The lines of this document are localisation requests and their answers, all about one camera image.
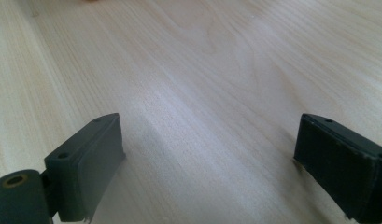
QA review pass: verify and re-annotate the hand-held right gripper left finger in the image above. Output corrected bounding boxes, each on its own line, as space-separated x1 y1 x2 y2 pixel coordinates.
43 112 127 223

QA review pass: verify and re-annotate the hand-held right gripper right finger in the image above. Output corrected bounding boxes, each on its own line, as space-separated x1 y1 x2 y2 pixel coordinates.
292 113 382 224

